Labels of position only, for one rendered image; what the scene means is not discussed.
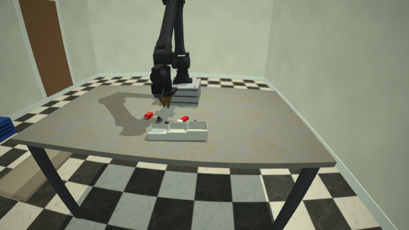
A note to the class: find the red nine-volt battery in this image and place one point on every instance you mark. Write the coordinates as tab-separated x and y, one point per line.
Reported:
148	115

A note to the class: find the grey three-compartment bin rack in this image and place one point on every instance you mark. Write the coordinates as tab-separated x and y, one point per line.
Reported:
179	131

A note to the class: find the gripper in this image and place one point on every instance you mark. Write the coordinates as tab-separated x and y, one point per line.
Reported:
165	100

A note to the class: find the red and white eraser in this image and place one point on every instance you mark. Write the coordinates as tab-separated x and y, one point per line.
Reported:
183	119

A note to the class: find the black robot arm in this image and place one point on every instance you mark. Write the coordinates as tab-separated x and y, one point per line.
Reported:
160	71

